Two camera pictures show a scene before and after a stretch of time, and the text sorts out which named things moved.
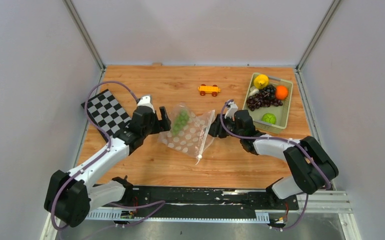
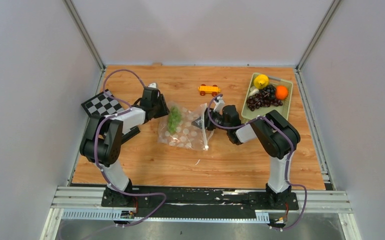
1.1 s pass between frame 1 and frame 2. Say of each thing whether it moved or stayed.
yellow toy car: stayed
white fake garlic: stayed
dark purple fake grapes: stayed
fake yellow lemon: stayed
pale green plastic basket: stayed
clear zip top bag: moved
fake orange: stayed
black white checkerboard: stayed
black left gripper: moved
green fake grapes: moved
